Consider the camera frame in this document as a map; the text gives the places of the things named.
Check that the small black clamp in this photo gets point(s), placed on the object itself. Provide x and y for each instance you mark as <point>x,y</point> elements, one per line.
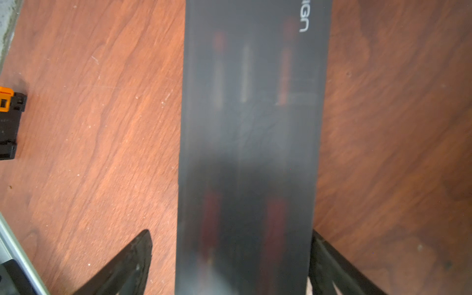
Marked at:
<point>12,107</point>

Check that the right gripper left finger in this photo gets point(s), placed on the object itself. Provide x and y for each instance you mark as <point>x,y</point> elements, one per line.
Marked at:
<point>126,273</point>

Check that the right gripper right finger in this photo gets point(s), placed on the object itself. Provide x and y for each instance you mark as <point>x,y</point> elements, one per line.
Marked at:
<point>330,273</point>

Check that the black pencil case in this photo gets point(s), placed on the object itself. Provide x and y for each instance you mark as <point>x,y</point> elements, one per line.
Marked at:
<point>254,77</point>

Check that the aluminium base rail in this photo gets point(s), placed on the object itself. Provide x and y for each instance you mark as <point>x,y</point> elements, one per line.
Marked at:
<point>18,275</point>

